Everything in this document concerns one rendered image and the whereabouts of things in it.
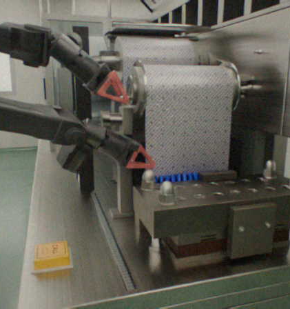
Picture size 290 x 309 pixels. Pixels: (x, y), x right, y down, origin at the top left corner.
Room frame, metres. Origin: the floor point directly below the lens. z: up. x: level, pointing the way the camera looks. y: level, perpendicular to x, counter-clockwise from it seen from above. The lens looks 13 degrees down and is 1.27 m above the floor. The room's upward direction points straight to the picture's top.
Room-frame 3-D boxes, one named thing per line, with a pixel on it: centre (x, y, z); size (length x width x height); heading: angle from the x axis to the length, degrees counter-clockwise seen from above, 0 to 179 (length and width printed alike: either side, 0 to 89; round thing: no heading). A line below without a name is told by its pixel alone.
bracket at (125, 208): (0.86, 0.07, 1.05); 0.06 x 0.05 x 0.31; 106
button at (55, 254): (0.62, 0.20, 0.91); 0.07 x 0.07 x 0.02; 16
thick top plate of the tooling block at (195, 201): (0.71, -0.19, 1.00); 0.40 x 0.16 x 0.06; 106
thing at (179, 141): (0.81, -0.12, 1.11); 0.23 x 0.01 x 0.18; 106
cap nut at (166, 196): (0.62, -0.05, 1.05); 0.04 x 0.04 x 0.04
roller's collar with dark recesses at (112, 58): (1.07, 0.11, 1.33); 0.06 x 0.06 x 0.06; 16
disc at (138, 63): (0.84, 0.01, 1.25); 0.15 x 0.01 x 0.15; 16
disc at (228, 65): (0.91, -0.23, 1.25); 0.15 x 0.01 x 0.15; 16
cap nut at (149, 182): (0.71, -0.01, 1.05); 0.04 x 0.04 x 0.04
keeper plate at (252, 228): (0.63, -0.23, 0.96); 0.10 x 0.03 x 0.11; 106
